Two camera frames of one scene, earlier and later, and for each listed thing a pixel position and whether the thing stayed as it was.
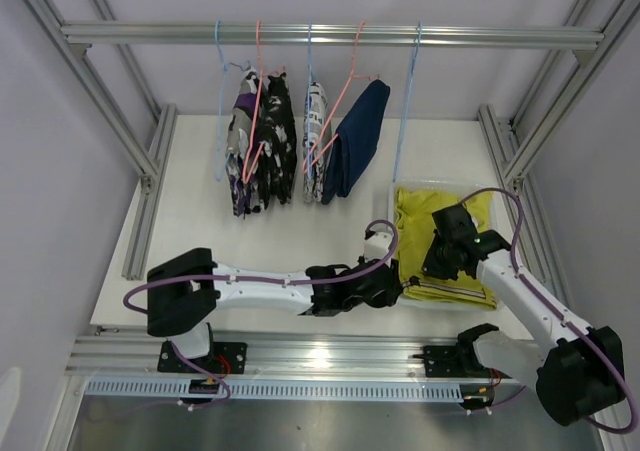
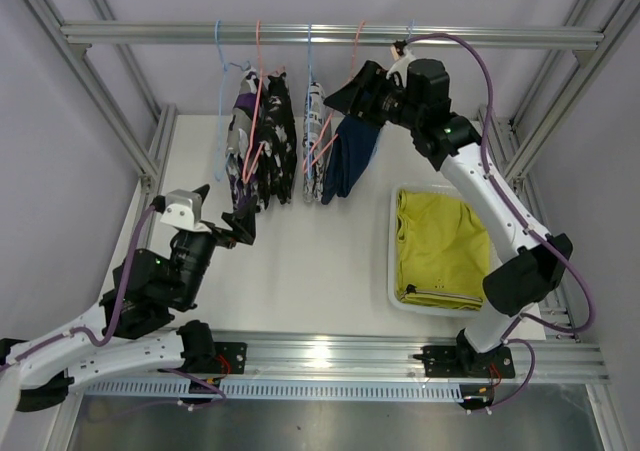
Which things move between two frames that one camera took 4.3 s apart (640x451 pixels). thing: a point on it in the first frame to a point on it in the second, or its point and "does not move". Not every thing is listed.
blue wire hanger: x=310 y=77 does not move
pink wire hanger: x=307 y=167 does not move
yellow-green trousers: x=416 y=229 does not move
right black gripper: x=431 y=267 to x=371 y=80
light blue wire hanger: x=409 y=91 to x=411 y=29
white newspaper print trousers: x=316 y=143 does not move
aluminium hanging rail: x=77 y=35 does not move
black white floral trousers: x=277 y=148 does not move
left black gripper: x=388 y=298 to x=242 y=220
